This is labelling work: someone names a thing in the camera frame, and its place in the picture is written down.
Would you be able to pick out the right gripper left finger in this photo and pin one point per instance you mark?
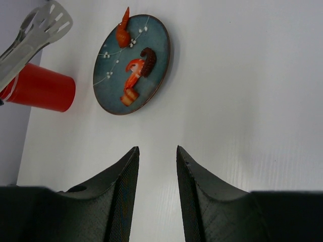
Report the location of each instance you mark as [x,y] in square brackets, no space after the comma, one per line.
[99,209]

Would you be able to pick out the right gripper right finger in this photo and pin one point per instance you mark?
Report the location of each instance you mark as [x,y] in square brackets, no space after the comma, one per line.
[214,210]

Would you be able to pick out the orange shrimp piece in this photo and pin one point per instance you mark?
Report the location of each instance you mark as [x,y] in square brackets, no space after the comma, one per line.
[122,35]

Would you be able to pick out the metal serving tongs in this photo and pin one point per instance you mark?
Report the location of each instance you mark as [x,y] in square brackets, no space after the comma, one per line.
[42,26]

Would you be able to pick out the striped bacon piece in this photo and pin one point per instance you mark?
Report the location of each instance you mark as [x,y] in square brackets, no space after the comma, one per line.
[130,95]

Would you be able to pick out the blue ceramic plate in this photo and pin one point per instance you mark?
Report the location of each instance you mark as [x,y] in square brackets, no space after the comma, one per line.
[111,69]

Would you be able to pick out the red cylindrical container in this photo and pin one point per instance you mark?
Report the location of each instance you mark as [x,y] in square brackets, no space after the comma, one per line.
[39,87]

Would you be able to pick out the crab stick piece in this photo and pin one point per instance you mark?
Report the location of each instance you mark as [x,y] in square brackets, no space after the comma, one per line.
[135,66]

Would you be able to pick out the dark octopus tentacle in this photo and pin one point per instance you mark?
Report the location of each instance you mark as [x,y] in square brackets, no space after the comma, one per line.
[149,62]

